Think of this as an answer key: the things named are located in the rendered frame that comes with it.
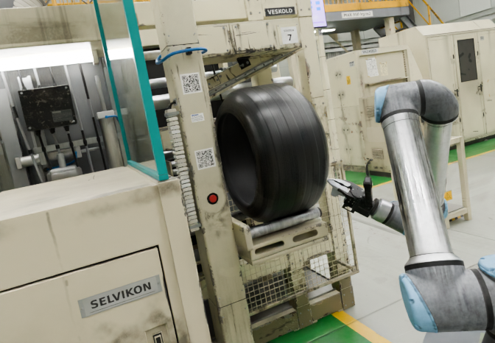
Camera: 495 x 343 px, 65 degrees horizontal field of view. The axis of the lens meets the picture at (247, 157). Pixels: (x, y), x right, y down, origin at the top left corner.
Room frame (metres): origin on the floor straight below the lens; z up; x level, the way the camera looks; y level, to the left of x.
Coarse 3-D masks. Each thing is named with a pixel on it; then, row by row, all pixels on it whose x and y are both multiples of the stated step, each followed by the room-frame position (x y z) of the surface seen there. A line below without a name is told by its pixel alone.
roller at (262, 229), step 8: (312, 208) 1.58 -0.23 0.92; (288, 216) 1.53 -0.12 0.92; (296, 216) 1.54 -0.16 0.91; (304, 216) 1.55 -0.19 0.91; (312, 216) 1.56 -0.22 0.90; (320, 216) 1.59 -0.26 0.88; (264, 224) 1.49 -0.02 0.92; (272, 224) 1.49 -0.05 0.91; (280, 224) 1.50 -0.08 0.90; (288, 224) 1.51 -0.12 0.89; (256, 232) 1.46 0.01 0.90; (264, 232) 1.47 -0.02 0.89; (272, 232) 1.50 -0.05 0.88
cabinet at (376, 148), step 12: (372, 96) 5.83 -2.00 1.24; (360, 108) 6.10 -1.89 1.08; (372, 108) 5.86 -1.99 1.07; (372, 120) 5.89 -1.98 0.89; (420, 120) 5.87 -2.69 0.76; (372, 132) 5.92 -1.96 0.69; (372, 144) 5.96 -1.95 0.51; (384, 144) 5.72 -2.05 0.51; (372, 156) 5.99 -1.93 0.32; (384, 156) 5.75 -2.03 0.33; (372, 168) 6.02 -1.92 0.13; (384, 168) 5.78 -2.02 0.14
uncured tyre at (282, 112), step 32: (256, 96) 1.50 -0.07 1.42; (288, 96) 1.52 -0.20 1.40; (224, 128) 1.86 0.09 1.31; (256, 128) 1.42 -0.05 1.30; (288, 128) 1.42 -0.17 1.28; (320, 128) 1.47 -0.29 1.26; (224, 160) 1.81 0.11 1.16; (256, 160) 1.42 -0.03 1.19; (288, 160) 1.39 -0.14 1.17; (320, 160) 1.44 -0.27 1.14; (256, 192) 1.46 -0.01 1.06; (288, 192) 1.41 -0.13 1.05; (320, 192) 1.51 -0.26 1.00
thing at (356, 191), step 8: (352, 192) 1.47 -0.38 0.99; (360, 192) 1.48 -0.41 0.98; (344, 200) 1.50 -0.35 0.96; (352, 200) 1.48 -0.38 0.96; (360, 200) 1.46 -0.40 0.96; (376, 200) 1.46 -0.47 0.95; (344, 208) 1.50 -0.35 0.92; (352, 208) 1.48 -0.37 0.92; (360, 208) 1.49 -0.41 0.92; (368, 208) 1.48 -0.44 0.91
